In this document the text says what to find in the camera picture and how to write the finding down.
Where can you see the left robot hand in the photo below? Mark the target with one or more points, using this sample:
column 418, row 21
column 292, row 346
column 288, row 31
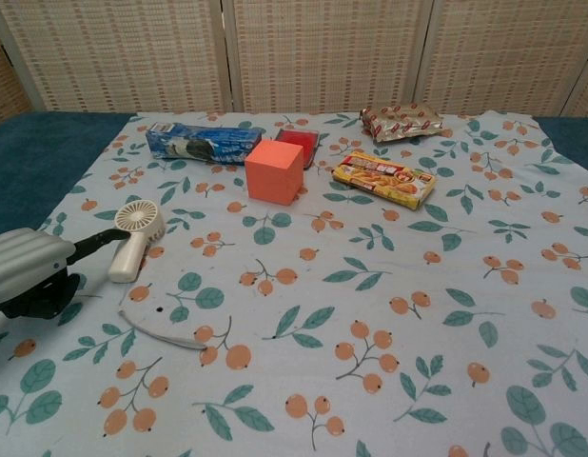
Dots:
column 23, row 266

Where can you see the white handheld fan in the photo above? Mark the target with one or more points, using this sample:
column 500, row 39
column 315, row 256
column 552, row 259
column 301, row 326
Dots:
column 132, row 238

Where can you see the blue cookie package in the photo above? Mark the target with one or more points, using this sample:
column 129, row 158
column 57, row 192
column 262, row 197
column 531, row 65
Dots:
column 199, row 143

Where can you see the orange cube block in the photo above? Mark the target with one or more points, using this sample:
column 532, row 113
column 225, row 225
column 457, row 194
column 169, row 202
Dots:
column 272, row 172

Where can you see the floral print tablecloth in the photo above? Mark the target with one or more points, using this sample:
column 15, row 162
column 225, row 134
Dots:
column 322, row 295

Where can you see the red square tray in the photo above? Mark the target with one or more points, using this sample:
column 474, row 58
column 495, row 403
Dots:
column 301, row 139

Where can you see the woven folding screen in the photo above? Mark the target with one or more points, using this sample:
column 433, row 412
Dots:
column 294, row 54

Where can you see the yellow snack box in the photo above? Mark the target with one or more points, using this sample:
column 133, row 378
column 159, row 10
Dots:
column 384, row 178

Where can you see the gold foil snack packet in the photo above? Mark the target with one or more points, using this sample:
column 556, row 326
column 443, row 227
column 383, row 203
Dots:
column 401, row 123

